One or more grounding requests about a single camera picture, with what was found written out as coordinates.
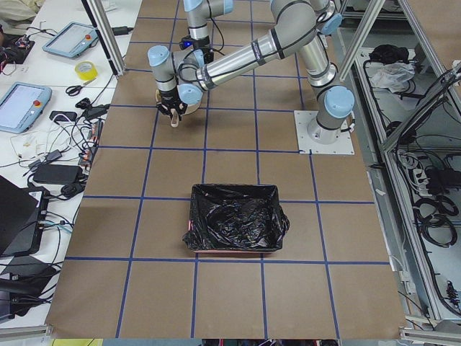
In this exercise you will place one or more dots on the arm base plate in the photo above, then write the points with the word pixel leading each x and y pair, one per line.
pixel 313 139

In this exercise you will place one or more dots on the aluminium frame post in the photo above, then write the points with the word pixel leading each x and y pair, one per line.
pixel 98 18

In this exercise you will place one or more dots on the beige plastic dustpan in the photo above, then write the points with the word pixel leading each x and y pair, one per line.
pixel 174 121

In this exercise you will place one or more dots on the black power adapter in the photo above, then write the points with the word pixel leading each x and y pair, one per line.
pixel 57 174

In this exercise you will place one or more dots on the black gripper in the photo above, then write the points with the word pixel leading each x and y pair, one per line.
pixel 168 98
pixel 200 45

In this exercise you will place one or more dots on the black scissors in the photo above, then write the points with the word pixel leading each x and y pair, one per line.
pixel 74 90

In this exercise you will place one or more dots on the yellow tape roll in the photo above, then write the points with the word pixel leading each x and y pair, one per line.
pixel 86 70

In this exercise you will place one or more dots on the upper blue teach pendant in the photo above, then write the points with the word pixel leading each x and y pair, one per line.
pixel 72 40

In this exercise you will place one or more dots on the black laptop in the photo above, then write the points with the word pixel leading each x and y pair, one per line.
pixel 22 214

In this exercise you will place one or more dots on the blue teach pendant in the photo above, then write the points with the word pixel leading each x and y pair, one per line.
pixel 72 40
pixel 22 105

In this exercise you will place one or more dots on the white crumpled cloth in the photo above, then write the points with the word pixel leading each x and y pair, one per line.
pixel 395 77

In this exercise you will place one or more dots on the bin with black bag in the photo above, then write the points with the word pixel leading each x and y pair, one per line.
pixel 235 218

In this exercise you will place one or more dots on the lower blue teach pendant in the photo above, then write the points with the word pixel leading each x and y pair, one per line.
pixel 22 105

